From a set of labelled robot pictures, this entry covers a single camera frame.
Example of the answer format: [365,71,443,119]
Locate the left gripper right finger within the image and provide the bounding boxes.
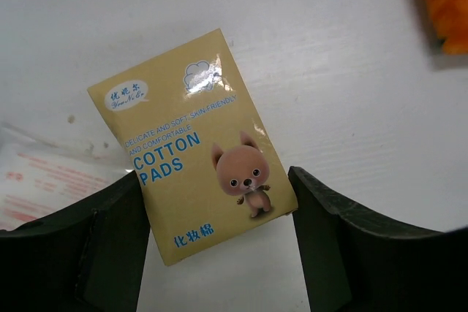
[288,167,467,311]

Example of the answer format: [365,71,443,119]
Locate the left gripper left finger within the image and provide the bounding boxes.
[1,172,149,311]

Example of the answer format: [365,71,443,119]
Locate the clear bag red label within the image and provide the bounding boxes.
[1,123,131,231]

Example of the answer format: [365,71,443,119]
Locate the yellow cotton pads box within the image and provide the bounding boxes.
[88,29,298,266]

